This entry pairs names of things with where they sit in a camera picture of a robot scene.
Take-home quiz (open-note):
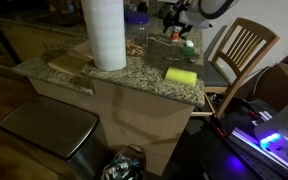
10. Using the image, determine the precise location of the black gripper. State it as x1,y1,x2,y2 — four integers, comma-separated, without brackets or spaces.
162,0,192,38

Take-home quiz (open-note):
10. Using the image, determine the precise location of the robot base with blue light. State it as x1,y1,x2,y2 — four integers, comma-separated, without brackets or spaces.
229,96,288,180

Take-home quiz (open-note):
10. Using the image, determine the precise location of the green round lid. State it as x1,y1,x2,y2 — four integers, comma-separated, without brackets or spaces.
179,45,196,57

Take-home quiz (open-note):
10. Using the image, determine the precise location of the metal spoon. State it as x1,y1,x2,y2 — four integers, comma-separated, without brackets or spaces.
165,56,197,65

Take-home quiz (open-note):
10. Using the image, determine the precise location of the clear container with blue lid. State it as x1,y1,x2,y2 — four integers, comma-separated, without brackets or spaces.
123,11,151,58

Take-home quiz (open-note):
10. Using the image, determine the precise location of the dark bottle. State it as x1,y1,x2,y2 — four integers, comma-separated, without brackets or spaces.
137,1,149,15

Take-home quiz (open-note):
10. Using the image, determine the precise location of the yellow sponge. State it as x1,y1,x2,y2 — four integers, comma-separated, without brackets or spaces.
164,66,198,88

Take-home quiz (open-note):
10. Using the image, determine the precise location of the white paper towel roll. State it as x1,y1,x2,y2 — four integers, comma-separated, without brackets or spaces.
80,0,128,72

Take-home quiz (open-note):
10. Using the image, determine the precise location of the wooden chair with dark seat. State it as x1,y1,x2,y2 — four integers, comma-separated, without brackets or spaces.
202,17,281,120

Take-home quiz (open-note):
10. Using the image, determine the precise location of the open wooden drawer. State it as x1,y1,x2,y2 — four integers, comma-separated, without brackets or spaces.
190,92,219,118

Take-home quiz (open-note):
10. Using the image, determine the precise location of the small wooden cutting board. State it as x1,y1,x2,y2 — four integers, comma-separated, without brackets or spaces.
66,40,95,63

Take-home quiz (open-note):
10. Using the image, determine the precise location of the beige counter cabinet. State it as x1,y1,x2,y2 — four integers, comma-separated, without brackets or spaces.
27,77,196,177

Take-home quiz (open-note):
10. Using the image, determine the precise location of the large wooden cutting board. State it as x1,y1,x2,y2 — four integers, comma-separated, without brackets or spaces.
47,53,94,78

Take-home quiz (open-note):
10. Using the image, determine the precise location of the brown cardboard box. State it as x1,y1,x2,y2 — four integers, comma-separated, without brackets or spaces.
249,46,288,113

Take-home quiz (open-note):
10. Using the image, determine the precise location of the bag full of trash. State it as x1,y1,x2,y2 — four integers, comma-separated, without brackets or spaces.
100,143,149,180

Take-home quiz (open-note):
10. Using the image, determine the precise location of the stainless steel trash can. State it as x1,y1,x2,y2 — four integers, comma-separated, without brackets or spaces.
0,94,107,180

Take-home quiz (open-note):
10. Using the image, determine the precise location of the red handled clamp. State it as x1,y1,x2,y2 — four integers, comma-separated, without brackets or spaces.
209,116,229,138

